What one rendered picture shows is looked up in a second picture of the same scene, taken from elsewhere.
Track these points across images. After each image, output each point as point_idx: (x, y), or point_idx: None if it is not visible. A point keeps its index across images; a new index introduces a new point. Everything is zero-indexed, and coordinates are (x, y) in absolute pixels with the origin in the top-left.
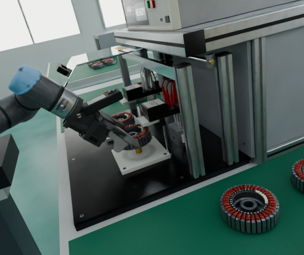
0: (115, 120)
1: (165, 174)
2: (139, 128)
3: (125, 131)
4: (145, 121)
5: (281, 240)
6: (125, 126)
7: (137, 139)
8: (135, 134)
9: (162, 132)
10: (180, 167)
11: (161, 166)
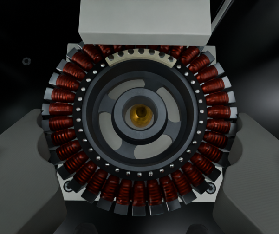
0: (18, 177)
1: (276, 94)
2: (120, 61)
3: (241, 157)
4: (180, 4)
5: None
6: (40, 119)
7: (236, 111)
8: (159, 99)
9: (54, 14)
10: (267, 50)
11: (238, 88)
